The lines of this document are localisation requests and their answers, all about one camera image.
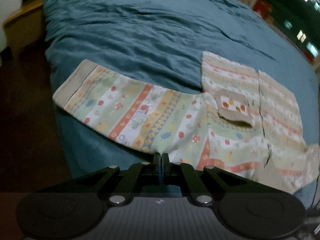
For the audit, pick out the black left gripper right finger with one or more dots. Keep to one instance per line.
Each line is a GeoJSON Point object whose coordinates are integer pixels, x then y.
{"type": "Point", "coordinates": [202, 188]}

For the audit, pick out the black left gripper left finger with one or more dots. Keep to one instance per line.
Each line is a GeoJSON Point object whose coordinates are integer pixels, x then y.
{"type": "Point", "coordinates": [119, 187]}

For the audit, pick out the patterned striped pajama garment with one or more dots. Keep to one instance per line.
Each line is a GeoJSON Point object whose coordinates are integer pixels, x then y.
{"type": "Point", "coordinates": [243, 122]}

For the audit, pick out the wooden bedside table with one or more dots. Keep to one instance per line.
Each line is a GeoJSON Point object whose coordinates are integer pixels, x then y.
{"type": "Point", "coordinates": [24, 26]}

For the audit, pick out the red box on sill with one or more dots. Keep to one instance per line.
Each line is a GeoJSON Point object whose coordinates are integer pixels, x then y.
{"type": "Point", "coordinates": [262, 9]}

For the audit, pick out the dark night window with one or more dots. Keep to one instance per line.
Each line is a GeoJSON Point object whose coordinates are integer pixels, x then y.
{"type": "Point", "coordinates": [298, 20]}

